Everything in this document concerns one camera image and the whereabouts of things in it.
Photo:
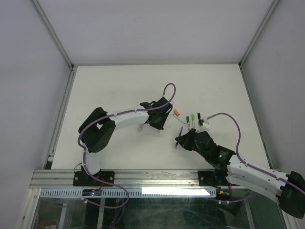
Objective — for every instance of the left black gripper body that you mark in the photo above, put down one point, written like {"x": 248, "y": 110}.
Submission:
{"x": 160, "y": 123}

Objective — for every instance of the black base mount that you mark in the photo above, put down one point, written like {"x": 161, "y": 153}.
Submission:
{"x": 104, "y": 178}
{"x": 209, "y": 178}

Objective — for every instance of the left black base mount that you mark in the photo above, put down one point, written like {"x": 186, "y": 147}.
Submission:
{"x": 104, "y": 178}

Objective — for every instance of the aluminium mounting rail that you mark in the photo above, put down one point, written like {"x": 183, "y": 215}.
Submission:
{"x": 56, "y": 178}

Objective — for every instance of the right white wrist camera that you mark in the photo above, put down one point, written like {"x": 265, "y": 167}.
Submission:
{"x": 206, "y": 126}

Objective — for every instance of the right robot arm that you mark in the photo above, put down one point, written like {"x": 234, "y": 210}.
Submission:
{"x": 287, "y": 190}

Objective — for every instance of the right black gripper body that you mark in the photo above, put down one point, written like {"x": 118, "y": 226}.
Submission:
{"x": 192, "y": 146}

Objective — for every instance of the orange pen cap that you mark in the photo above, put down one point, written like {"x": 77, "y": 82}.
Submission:
{"x": 176, "y": 112}

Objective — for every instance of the blue gel pen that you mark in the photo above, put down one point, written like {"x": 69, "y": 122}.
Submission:
{"x": 179, "y": 135}

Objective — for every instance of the orange tip marker pen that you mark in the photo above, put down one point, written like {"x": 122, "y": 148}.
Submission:
{"x": 140, "y": 127}

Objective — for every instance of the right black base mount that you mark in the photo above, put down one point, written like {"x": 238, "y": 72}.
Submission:
{"x": 209, "y": 178}

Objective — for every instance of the white slotted cable duct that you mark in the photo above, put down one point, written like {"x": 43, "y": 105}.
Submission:
{"x": 145, "y": 192}

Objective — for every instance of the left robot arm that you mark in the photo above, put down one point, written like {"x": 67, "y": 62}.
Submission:
{"x": 97, "y": 129}

